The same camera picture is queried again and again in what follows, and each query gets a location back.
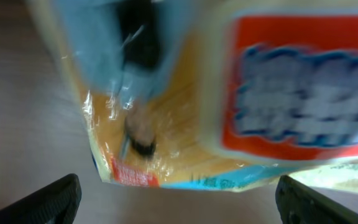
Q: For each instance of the yellow snack bag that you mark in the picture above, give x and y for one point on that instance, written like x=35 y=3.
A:
x=212 y=95

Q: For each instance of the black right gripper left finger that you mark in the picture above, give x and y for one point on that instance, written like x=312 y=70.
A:
x=57 y=202

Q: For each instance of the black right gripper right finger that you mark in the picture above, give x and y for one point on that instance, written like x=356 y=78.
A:
x=299 y=204

